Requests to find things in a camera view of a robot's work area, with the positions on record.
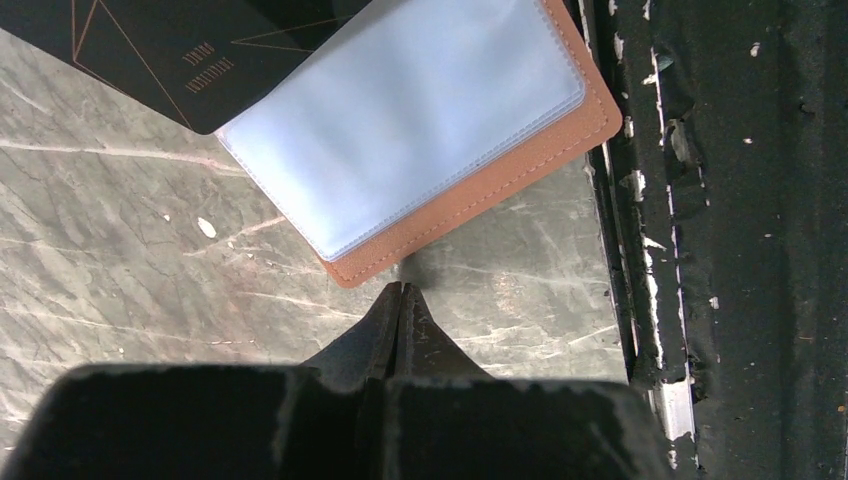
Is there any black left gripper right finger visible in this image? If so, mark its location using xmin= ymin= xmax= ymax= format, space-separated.
xmin=380 ymin=284 xmax=674 ymax=479

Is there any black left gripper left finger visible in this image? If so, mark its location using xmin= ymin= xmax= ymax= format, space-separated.
xmin=1 ymin=282 xmax=403 ymax=479

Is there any brown leather card holder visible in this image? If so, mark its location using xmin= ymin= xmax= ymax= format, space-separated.
xmin=217 ymin=1 xmax=622 ymax=288

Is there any black VIP credit card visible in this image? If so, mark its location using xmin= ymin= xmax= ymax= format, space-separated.
xmin=1 ymin=0 xmax=368 ymax=134

